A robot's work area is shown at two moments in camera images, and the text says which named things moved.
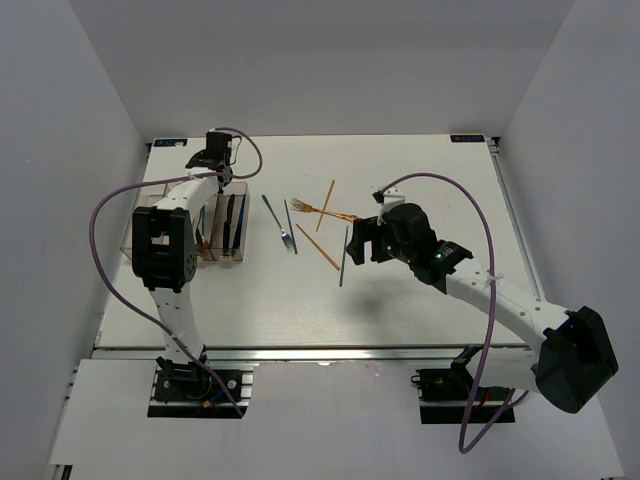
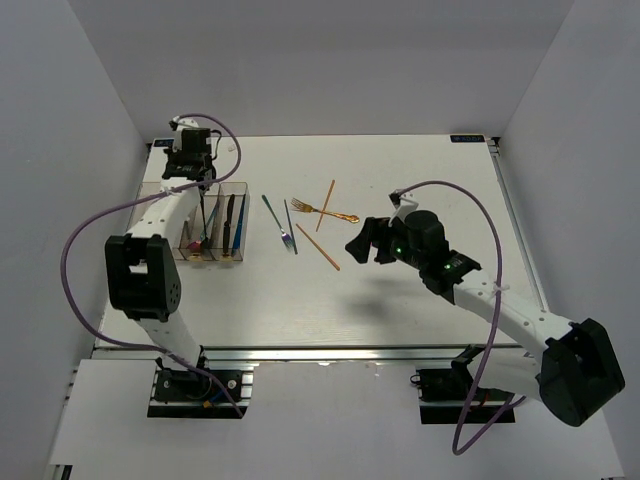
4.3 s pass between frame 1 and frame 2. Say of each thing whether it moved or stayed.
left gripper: moved
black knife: stayed
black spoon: moved
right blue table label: stayed
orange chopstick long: stayed
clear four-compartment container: stayed
